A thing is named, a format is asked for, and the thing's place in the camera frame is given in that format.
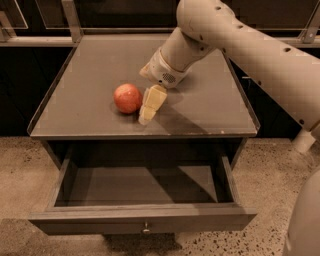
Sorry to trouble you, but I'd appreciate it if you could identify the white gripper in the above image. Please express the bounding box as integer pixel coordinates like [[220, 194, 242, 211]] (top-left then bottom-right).
[[138, 48, 187, 125]]

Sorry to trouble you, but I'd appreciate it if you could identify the red apple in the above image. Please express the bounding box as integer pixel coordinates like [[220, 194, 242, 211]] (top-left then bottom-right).
[[113, 84, 142, 114]]

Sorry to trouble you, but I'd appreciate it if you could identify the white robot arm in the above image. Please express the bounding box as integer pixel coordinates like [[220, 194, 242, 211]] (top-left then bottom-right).
[[139, 0, 320, 152]]

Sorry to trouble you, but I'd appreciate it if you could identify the open top drawer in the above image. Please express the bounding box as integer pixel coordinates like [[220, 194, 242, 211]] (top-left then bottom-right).
[[29, 157, 257, 235]]

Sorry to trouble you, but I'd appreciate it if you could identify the metal drawer knob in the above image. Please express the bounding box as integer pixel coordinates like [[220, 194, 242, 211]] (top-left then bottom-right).
[[142, 222, 151, 234]]

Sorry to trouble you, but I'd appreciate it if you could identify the dark wooden cabinet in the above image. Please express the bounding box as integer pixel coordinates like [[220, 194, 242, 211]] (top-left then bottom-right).
[[27, 32, 261, 171]]

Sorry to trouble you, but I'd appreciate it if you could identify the white cylindrical post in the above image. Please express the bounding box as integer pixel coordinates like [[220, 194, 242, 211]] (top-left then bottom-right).
[[292, 129, 316, 153]]

